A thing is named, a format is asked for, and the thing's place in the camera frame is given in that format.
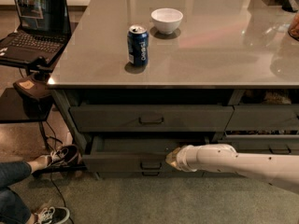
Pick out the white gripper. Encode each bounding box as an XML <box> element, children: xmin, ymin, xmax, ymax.
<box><xmin>165</xmin><ymin>146</ymin><xmax>201</xmax><ymax>172</ymax></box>

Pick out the grey drawer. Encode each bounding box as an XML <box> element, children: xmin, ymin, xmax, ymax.
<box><xmin>226</xmin><ymin>105</ymin><xmax>299</xmax><ymax>131</ymax></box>
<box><xmin>83</xmin><ymin>135</ymin><xmax>208</xmax><ymax>174</ymax></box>
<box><xmin>219</xmin><ymin>134</ymin><xmax>299</xmax><ymax>155</ymax></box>
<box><xmin>69</xmin><ymin>105</ymin><xmax>234</xmax><ymax>132</ymax></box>
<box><xmin>95</xmin><ymin>171</ymin><xmax>205</xmax><ymax>178</ymax></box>

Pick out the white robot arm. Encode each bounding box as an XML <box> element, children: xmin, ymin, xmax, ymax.
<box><xmin>165</xmin><ymin>144</ymin><xmax>299</xmax><ymax>194</ymax></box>

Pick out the black open laptop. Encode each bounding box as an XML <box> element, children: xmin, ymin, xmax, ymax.
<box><xmin>0</xmin><ymin>0</ymin><xmax>71</xmax><ymax>66</ymax></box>

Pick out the black sneaker upper foot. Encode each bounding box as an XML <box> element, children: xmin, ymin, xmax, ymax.
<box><xmin>46</xmin><ymin>145</ymin><xmax>80</xmax><ymax>167</ymax></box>

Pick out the black sneaker foot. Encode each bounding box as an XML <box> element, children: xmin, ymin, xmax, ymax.
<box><xmin>35</xmin><ymin>206</ymin><xmax>70</xmax><ymax>224</ymax></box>
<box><xmin>46</xmin><ymin>145</ymin><xmax>80</xmax><ymax>167</ymax></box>

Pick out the blue soda can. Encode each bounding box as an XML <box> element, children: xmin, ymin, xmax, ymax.
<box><xmin>127</xmin><ymin>24</ymin><xmax>149</xmax><ymax>66</ymax></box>

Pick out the white ceramic bowl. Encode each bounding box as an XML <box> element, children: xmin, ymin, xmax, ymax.
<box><xmin>151</xmin><ymin>8</ymin><xmax>183</xmax><ymax>35</ymax></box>

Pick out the black sneaker lower foot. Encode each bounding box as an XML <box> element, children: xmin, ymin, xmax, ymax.
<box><xmin>35</xmin><ymin>206</ymin><xmax>70</xmax><ymax>224</ymax></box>

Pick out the black laptop stand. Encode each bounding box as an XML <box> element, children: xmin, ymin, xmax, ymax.
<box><xmin>0</xmin><ymin>65</ymin><xmax>87</xmax><ymax>176</ymax></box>

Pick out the black device with note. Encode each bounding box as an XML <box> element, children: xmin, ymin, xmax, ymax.
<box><xmin>13</xmin><ymin>73</ymin><xmax>51</xmax><ymax>102</ymax></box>

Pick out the blue jeans upper leg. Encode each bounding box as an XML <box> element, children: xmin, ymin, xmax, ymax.
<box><xmin>0</xmin><ymin>161</ymin><xmax>32</xmax><ymax>189</ymax></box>

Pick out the blue jeans leg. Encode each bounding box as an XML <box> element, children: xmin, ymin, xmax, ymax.
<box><xmin>0</xmin><ymin>188</ymin><xmax>31</xmax><ymax>224</ymax></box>
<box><xmin>0</xmin><ymin>161</ymin><xmax>32</xmax><ymax>189</ymax></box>

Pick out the blue jeans lower leg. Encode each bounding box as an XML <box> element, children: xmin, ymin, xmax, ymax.
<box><xmin>0</xmin><ymin>188</ymin><xmax>31</xmax><ymax>224</ymax></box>

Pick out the brown object right edge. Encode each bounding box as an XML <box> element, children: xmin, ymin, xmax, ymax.
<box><xmin>288</xmin><ymin>13</ymin><xmax>299</xmax><ymax>40</ymax></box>

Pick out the black floor cable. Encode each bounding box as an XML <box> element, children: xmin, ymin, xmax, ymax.
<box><xmin>45</xmin><ymin>120</ymin><xmax>75</xmax><ymax>224</ymax></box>

